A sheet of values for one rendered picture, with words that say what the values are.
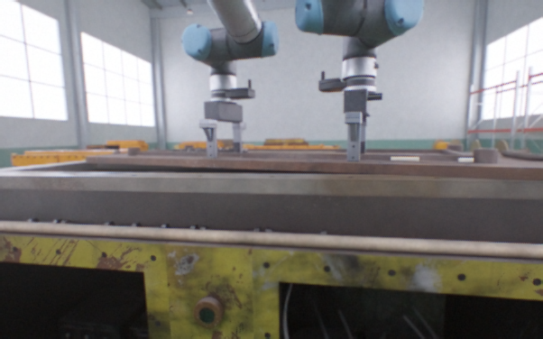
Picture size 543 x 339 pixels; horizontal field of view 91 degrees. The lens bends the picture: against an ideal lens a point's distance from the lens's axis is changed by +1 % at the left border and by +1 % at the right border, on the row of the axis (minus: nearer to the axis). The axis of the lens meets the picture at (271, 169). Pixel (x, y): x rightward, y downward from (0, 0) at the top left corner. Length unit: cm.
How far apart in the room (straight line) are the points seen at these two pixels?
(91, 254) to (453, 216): 67
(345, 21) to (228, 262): 47
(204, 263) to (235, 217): 10
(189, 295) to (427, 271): 40
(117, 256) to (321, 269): 37
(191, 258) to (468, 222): 49
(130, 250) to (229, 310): 21
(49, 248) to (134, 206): 17
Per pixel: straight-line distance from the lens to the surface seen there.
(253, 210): 54
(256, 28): 63
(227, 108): 78
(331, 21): 54
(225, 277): 52
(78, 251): 66
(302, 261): 48
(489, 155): 68
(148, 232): 56
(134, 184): 63
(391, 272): 50
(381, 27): 59
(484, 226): 60
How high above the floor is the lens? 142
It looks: 7 degrees down
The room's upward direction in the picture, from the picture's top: 1 degrees counter-clockwise
